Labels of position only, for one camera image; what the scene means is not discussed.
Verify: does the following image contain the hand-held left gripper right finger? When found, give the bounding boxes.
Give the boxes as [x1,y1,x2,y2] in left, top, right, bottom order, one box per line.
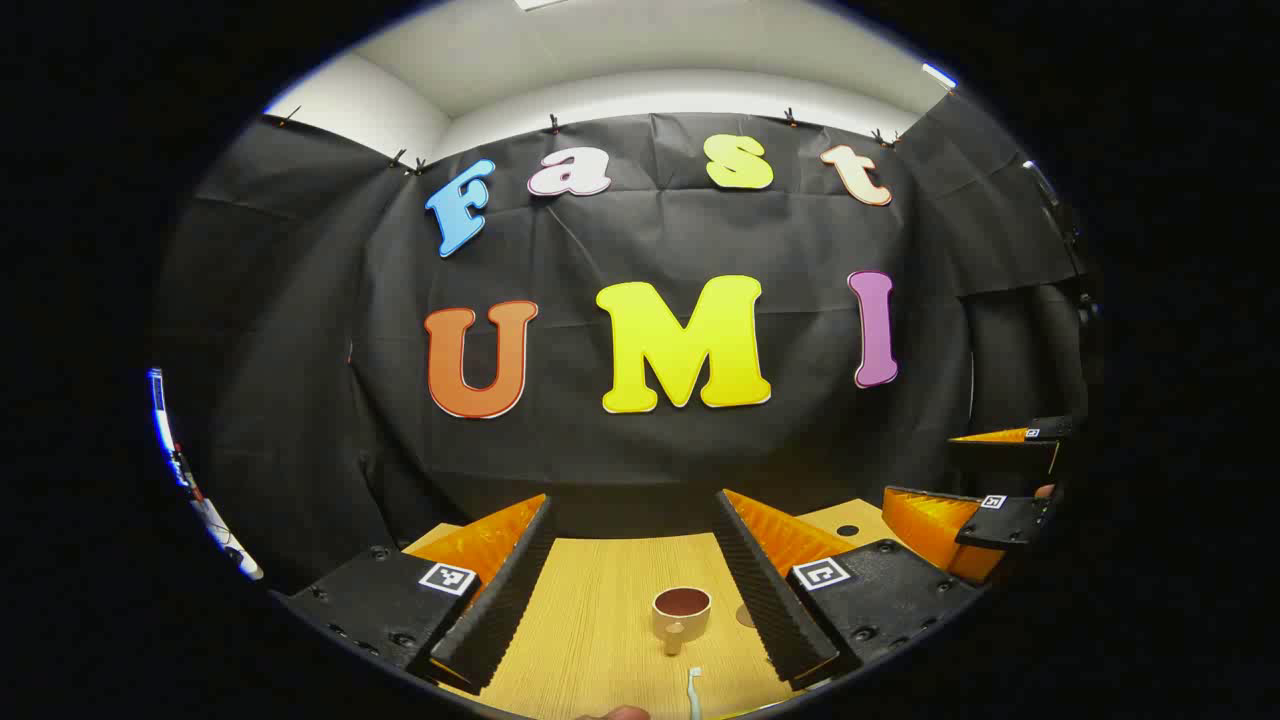
[712,488,986,693]

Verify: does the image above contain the black backdrop cloth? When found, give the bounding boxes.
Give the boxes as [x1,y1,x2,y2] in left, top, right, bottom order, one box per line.
[150,90,1101,591]

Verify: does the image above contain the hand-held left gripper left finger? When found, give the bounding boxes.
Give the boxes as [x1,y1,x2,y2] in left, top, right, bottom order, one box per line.
[272,493,558,696]

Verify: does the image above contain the wooden desktop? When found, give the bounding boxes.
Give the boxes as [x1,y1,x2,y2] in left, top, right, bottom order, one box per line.
[400,498,906,720]

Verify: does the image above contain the beige cup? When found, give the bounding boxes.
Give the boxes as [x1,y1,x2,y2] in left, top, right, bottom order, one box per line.
[652,586,713,658]

